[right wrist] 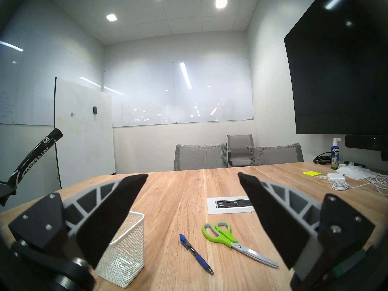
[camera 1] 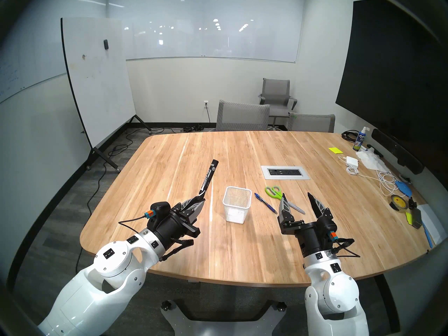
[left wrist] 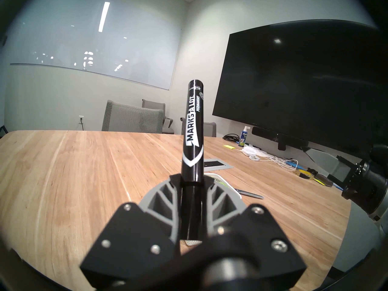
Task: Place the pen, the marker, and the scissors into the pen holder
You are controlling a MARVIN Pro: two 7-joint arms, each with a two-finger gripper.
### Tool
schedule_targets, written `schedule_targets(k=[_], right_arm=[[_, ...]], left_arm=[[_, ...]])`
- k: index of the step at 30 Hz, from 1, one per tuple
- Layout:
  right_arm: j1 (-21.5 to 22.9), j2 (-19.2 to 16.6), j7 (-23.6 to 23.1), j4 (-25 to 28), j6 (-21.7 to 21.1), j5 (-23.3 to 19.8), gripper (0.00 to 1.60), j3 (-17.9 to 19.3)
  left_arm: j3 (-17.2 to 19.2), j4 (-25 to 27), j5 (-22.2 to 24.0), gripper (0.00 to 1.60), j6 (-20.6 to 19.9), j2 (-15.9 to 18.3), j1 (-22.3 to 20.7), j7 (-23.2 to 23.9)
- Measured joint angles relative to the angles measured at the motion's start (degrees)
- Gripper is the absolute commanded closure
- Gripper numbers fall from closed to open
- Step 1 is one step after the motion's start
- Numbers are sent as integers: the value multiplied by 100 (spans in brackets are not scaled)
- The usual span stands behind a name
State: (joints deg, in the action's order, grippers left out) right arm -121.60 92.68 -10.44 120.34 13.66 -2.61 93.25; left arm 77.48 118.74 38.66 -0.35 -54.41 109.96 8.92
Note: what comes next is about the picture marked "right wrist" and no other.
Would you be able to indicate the rolling whiteboard on black stand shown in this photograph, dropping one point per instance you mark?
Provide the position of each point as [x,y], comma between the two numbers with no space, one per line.
[85,132]

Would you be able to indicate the black video sound bar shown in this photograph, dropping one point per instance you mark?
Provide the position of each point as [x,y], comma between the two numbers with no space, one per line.
[363,142]

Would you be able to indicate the black permanent marker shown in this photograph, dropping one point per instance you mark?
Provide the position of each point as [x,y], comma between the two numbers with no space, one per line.
[33,160]

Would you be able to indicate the gray swivel chair with armrests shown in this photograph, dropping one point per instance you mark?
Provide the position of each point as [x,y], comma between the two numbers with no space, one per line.
[241,148]

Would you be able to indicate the round ceiling light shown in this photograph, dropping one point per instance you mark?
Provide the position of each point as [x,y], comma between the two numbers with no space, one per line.
[221,2]

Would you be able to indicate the blue ballpoint pen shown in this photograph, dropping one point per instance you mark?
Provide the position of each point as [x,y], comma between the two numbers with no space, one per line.
[195,255]

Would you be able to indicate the crumpled white tissue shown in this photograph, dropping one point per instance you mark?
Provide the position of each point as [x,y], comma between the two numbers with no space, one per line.
[354,172]

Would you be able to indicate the gray mesh office chair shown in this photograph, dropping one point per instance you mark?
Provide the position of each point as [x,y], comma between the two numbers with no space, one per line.
[275,155]
[200,157]

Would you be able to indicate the large black wall television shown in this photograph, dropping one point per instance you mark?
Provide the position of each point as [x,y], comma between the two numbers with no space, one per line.
[339,75]

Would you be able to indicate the white power adapter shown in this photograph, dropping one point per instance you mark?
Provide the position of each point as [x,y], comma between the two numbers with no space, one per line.
[336,177]

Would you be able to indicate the whiteboard cleaner spray bottle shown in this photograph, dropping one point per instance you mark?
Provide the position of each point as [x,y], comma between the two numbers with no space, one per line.
[335,157]

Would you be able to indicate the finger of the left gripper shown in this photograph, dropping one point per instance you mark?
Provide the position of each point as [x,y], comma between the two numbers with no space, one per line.
[5,192]

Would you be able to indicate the wall whiteboard with handwriting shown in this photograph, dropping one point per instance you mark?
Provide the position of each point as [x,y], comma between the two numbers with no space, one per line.
[30,90]

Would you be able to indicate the white mesh pen holder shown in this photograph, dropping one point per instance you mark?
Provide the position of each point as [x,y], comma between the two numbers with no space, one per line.
[127,254]

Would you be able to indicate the yellow sticky note pad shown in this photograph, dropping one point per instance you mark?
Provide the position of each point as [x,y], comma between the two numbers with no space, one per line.
[311,173]

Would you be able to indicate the small black remote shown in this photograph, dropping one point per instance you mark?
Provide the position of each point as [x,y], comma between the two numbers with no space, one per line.
[359,165]

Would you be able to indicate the silver table power outlet panel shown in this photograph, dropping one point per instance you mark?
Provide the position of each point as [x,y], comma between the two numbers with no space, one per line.
[227,204]

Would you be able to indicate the wide wall glass whiteboard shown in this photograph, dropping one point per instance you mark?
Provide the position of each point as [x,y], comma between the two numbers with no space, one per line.
[182,105]

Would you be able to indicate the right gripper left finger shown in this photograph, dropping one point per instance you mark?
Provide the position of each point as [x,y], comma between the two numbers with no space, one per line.
[100,220]

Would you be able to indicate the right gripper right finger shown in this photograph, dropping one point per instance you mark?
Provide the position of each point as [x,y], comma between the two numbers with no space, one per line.
[272,220]

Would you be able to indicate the square ceiling light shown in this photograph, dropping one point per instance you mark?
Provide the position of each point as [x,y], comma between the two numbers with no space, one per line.
[111,17]

